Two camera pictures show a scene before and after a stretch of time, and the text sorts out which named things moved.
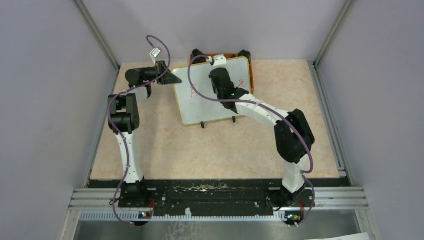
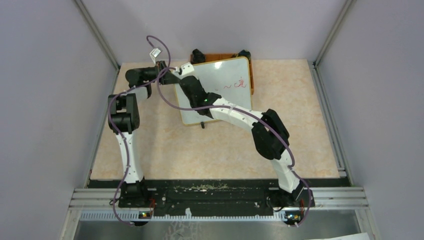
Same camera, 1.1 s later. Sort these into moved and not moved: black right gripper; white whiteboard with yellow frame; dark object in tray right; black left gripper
Moved: black right gripper
Not moved: dark object in tray right; white whiteboard with yellow frame; black left gripper
